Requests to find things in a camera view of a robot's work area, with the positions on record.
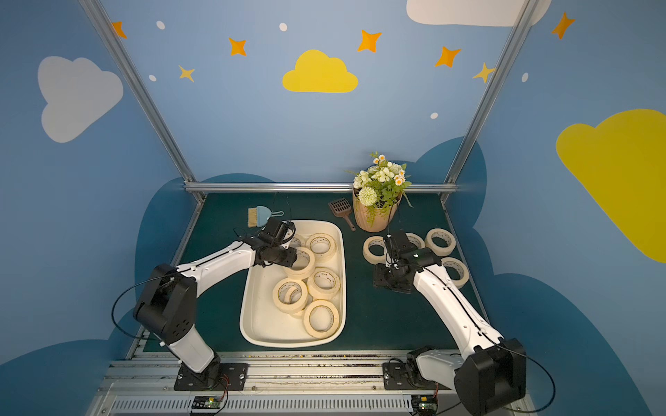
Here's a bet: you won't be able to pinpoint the cream masking tape roll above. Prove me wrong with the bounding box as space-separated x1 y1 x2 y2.
291 296 313 319
303 300 340 339
441 258 470 289
306 233 338 262
272 277 309 315
307 267 342 300
406 232 426 250
362 235 386 265
425 228 457 258
289 234 307 248
284 247 317 280

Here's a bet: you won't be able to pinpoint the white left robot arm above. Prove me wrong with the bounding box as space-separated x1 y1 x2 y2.
133 218 297 374

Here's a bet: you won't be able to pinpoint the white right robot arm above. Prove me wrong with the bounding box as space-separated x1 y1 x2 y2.
373 231 527 415

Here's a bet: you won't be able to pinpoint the white plastic storage box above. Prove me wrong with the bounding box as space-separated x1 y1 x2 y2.
240 220 346 348

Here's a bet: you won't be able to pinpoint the blue dustpan with brush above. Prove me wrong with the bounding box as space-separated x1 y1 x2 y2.
247 206 284 228

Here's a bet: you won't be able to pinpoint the beige ribbed flower pot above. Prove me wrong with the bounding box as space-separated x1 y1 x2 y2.
352 190 402 233

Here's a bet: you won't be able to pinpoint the green table mat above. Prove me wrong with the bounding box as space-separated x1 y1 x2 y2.
182 192 457 352

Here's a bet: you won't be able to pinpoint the white and green artificial flowers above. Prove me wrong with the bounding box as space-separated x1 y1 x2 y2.
352 152 412 208

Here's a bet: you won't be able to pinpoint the brown slotted litter scoop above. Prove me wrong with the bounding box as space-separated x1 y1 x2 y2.
329 198 357 232

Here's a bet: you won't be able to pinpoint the right green circuit board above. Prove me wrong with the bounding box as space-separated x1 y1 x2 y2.
410 395 438 416

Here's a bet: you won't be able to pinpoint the green circuit board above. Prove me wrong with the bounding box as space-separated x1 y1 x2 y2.
192 396 227 413
410 395 438 416

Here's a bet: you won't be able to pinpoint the left green circuit board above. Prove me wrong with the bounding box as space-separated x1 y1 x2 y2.
192 396 227 413

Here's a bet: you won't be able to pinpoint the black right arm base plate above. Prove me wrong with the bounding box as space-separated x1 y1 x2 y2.
382 359 453 391

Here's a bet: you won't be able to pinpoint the aluminium rail frame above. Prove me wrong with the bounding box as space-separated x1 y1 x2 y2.
85 350 537 416

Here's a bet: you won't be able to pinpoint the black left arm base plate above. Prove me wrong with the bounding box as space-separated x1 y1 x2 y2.
173 362 249 391

